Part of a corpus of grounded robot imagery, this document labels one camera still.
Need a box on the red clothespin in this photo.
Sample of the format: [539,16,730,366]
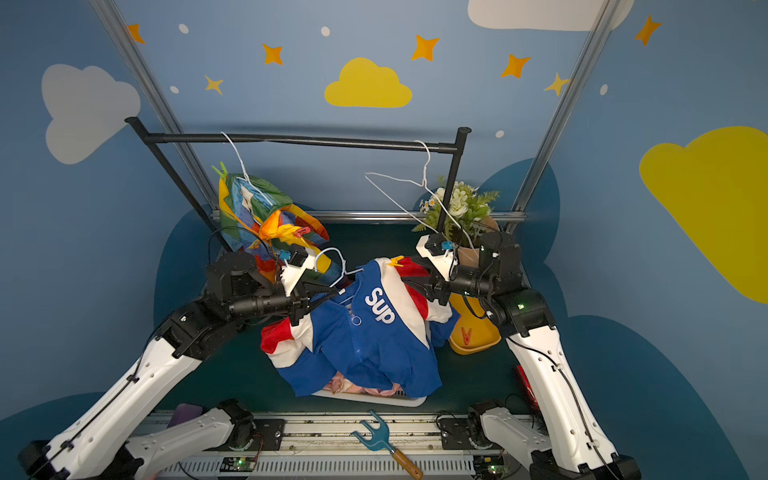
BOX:
[461,327,472,348]

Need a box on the yellow clothespin top blue jacket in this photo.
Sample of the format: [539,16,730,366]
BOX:
[388,255,405,268]

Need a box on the blue red white jacket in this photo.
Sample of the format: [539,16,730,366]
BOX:
[260,257,459,398]

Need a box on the pink kids jacket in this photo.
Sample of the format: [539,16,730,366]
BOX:
[326,371,404,398]

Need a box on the white wire hanger pink jacket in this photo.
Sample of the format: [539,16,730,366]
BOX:
[362,140,475,250]

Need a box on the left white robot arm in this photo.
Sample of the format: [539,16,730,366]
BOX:
[18,247,339,479]

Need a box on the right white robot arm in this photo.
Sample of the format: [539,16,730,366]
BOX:
[404,231,641,479]

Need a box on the white hanger rainbow jacket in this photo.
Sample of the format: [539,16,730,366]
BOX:
[220,131,273,205]

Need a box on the beige faceted flower pot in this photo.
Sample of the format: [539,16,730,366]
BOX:
[458,216,499,268]

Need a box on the yellow plastic tray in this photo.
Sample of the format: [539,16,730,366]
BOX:
[449,294,502,355]

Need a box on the artificial white flowers plant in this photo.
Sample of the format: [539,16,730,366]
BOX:
[412,181,500,247]

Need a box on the pink clothespin rainbow jacket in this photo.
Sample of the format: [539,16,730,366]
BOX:
[292,227,313,239]

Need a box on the rainbow striped jacket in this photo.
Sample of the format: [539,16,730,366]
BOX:
[218,172,329,282]

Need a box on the black clothes rack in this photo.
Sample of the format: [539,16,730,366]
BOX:
[125,117,472,251]

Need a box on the white plastic laundry basket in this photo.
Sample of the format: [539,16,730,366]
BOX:
[313,390,426,408]

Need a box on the green clothespin rainbow jacket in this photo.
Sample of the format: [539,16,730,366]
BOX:
[211,162,229,181]

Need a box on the purple silicone spatula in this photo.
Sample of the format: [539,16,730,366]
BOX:
[167,403,204,429]

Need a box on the blue garden fork tool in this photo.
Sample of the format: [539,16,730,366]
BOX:
[351,410,423,480]

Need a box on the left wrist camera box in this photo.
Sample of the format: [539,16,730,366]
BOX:
[279,244,316,297]

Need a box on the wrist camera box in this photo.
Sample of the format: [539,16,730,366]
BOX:
[416,233,456,281]
[279,244,316,297]

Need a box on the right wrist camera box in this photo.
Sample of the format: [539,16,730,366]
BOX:
[416,233,456,281]

